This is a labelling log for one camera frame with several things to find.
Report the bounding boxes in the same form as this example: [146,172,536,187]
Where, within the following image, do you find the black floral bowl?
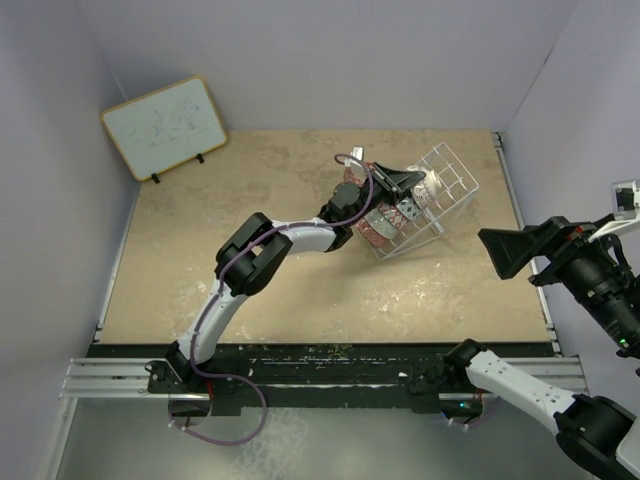
[355,218,388,248]

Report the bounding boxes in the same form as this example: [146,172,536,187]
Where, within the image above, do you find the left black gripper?
[346,162,423,227]

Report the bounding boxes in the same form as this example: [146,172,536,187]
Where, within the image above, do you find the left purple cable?
[168,153,376,448]

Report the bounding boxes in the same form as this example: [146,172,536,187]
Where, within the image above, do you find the white dry-erase board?
[100,76,227,182]

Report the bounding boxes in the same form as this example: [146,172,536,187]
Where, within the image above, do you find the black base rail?
[87,343,475,416]

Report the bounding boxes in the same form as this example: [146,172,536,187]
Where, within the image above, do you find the red patterned bowl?
[343,159,374,186]

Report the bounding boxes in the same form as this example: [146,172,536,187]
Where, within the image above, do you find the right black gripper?
[476,207,640,346]

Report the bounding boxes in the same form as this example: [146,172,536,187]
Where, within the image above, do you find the white green-spoked bowl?
[364,209,398,240]

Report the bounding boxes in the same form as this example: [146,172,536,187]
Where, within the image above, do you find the white wire dish rack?
[371,142,479,260]

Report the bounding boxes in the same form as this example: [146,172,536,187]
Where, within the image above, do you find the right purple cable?
[447,394,504,430]

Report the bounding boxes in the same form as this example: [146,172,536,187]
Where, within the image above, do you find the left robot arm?
[166,154,426,392]

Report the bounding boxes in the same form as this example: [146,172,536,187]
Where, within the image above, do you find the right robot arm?
[444,214,639,479]

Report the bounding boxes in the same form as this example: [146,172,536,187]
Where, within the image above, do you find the aluminium extrusion rail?
[58,356,174,400]

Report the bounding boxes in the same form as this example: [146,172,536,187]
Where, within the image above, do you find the light blue patterned bowl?
[396,197,421,222]

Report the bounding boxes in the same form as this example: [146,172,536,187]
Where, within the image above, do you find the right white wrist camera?
[588,179,639,243]

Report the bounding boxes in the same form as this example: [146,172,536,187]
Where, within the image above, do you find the white black-spoked bowl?
[407,165,442,209]

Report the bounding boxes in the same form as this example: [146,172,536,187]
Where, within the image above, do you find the purple cable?
[168,153,376,448]
[447,394,504,430]

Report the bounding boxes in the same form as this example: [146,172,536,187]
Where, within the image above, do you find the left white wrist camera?
[351,146,364,160]

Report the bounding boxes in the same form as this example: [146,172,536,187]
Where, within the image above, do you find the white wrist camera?
[351,146,364,160]
[588,179,639,243]

